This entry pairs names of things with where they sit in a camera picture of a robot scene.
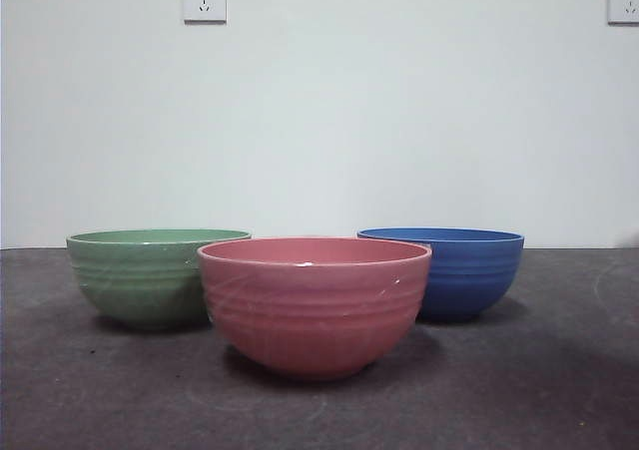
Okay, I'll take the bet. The white wall socket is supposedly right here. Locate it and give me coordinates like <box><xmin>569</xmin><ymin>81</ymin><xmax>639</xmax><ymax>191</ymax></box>
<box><xmin>183</xmin><ymin>0</ymin><xmax>228</xmax><ymax>25</ymax></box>
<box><xmin>607</xmin><ymin>0</ymin><xmax>639</xmax><ymax>27</ymax></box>

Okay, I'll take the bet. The green ribbed bowl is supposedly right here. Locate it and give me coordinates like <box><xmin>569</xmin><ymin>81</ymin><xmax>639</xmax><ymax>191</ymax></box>
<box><xmin>66</xmin><ymin>227</ymin><xmax>253</xmax><ymax>331</ymax></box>

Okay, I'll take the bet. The blue ribbed bowl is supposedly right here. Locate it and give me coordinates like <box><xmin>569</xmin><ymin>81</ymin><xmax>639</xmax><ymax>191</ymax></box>
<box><xmin>355</xmin><ymin>226</ymin><xmax>526</xmax><ymax>322</ymax></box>

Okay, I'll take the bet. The red ribbed bowl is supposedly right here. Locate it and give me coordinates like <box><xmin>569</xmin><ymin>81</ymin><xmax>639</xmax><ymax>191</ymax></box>
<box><xmin>197</xmin><ymin>236</ymin><xmax>433</xmax><ymax>383</ymax></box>

